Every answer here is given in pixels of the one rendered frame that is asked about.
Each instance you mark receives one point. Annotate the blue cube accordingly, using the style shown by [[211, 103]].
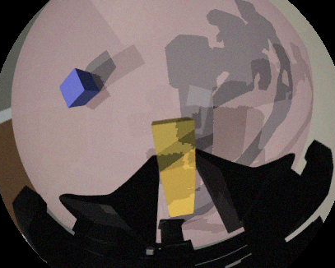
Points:
[[78, 88]]

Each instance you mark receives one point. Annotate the yellow bar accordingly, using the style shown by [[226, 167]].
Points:
[[175, 147]]

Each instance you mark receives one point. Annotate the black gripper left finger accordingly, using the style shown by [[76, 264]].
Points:
[[133, 206]]

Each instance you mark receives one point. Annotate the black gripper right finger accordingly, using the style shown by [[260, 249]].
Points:
[[235, 188]]

